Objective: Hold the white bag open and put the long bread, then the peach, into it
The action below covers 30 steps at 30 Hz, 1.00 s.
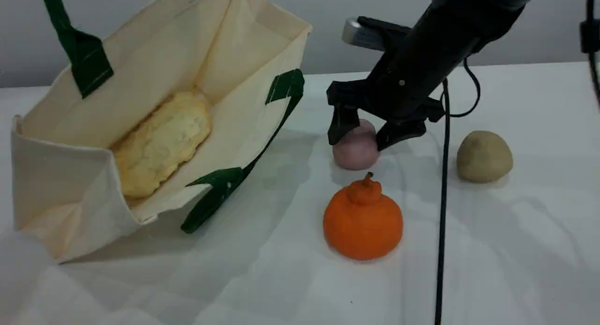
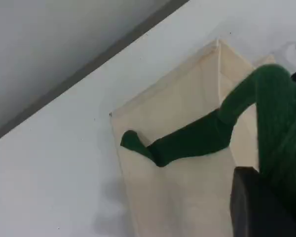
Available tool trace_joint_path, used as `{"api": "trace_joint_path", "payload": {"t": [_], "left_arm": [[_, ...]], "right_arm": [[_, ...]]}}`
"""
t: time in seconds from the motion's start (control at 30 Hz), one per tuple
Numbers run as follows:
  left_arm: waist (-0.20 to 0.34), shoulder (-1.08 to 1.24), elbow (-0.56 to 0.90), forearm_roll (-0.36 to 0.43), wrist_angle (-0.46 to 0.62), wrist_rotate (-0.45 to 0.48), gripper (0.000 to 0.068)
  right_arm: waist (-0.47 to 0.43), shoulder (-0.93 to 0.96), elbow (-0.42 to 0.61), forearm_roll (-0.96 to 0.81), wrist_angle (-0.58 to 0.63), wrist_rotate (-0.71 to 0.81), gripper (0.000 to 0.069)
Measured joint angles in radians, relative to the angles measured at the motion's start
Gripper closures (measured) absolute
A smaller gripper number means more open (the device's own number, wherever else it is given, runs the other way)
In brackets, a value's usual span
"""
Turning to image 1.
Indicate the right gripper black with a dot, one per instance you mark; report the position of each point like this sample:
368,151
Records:
412,76

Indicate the pink toy peach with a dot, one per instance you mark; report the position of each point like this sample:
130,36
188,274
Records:
355,155

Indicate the long striped bread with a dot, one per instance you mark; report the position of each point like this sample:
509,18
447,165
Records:
159,142

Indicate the orange toy tangerine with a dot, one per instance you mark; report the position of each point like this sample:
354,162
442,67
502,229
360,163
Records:
363,226

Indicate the beige round toy potato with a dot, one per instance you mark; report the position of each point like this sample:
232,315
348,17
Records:
484,157

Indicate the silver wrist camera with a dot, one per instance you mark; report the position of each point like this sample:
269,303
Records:
358,34

